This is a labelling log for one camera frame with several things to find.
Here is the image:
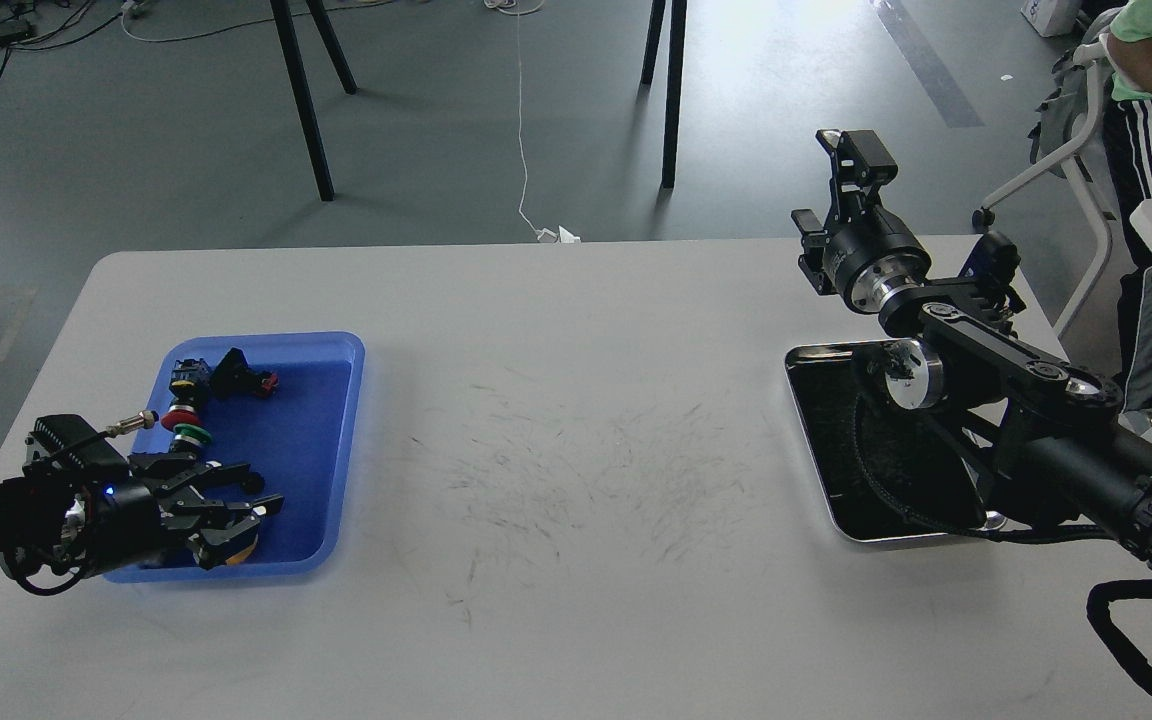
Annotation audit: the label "red green push button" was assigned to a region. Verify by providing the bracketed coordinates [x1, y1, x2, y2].
[159, 397, 212, 448]

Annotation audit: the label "silver metal tray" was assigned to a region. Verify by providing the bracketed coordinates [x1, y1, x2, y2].
[783, 341, 1007, 543]

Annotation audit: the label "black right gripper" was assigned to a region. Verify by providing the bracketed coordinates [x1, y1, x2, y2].
[791, 129, 931, 314]

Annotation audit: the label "black stand legs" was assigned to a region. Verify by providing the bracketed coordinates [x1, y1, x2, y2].
[641, 0, 689, 190]
[270, 1, 358, 202]

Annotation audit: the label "black stand legs right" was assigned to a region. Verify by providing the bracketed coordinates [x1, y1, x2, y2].
[641, 0, 689, 190]

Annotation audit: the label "yellow mushroom push button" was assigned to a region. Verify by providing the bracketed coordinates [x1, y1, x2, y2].
[219, 536, 259, 566]

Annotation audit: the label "blue yellow switch block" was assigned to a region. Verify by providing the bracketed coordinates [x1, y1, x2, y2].
[168, 357, 212, 407]

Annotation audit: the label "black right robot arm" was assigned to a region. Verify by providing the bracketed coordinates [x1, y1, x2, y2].
[785, 129, 1152, 697]

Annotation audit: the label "black stand legs left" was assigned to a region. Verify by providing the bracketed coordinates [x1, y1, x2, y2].
[270, 1, 358, 202]

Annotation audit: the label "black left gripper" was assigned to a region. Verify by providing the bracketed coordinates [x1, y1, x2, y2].
[61, 452, 285, 578]

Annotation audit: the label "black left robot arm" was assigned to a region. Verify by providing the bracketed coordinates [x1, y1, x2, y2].
[0, 410, 285, 596]

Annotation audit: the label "white rolling chair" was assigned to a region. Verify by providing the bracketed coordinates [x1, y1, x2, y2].
[972, 8, 1121, 338]

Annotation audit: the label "blue plastic tray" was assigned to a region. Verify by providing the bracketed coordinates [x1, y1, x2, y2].
[108, 331, 365, 584]

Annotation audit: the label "white floor cable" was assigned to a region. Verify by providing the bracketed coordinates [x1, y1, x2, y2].
[484, 0, 583, 244]

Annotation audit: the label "black floor cables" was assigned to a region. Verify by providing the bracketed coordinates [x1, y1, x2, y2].
[0, 0, 152, 156]

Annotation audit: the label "black red switch component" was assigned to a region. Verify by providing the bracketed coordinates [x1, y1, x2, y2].
[209, 347, 279, 397]

